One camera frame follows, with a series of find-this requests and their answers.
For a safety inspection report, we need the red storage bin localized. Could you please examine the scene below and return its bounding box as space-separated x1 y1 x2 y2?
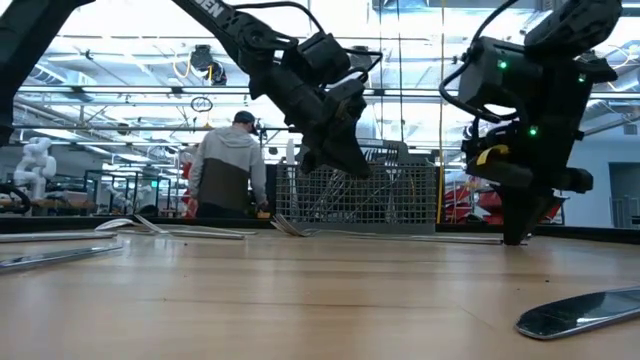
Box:
180 149 201 219
477 184 564 225
443 188 475 225

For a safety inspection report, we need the yellow cable label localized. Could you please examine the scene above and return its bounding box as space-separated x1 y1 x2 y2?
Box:
475 143 510 167

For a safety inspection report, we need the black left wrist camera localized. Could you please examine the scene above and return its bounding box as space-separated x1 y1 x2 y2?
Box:
324 78 370 124

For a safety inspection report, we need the person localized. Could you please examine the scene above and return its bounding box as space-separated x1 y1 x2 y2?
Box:
187 109 270 220

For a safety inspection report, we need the silver fork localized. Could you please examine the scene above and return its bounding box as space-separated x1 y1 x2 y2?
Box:
269 213 381 239
130 213 259 236

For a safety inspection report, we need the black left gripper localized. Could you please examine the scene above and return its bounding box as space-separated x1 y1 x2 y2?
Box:
277 74 374 180

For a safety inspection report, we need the silver spoon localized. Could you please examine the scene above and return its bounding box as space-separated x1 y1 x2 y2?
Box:
93 216 137 233

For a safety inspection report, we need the grey mesh cutlery basket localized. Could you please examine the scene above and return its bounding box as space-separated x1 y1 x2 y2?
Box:
274 138 439 235

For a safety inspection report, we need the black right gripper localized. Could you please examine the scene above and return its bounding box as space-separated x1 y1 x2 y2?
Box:
462 119 595 246

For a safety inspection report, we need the black ceiling cable reel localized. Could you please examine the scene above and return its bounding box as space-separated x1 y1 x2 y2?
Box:
188 43 229 88

